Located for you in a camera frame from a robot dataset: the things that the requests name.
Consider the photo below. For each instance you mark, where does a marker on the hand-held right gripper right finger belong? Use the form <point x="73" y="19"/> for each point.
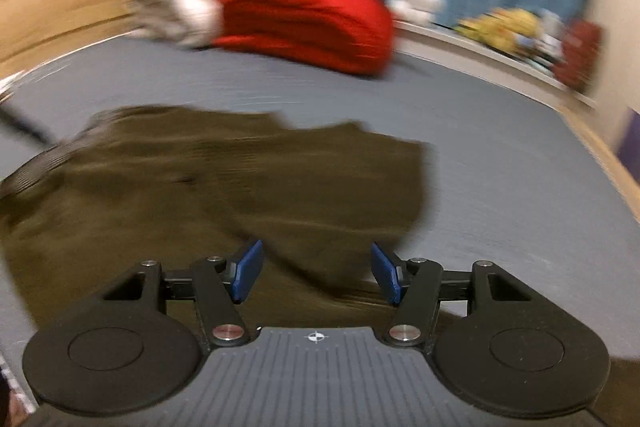
<point x="386" y="272"/>

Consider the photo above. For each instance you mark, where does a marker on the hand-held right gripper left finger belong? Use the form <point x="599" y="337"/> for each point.
<point x="247" y="272"/>

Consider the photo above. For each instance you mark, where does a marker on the grey quilted mattress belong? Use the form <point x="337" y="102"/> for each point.
<point x="500" y="187"/>

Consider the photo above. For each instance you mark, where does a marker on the white window sill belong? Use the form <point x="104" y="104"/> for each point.
<point x="490" y="54"/>

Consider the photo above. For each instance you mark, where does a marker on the red folded quilt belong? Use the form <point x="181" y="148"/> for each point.
<point x="310" y="24"/>

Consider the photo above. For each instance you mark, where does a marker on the yellow plush toy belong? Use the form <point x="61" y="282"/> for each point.
<point x="500" y="24"/>

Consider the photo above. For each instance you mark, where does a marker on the red patterned cushion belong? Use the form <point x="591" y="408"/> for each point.
<point x="580" y="54"/>

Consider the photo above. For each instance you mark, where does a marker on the wooden bed frame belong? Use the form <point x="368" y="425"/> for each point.
<point x="605" y="157"/>

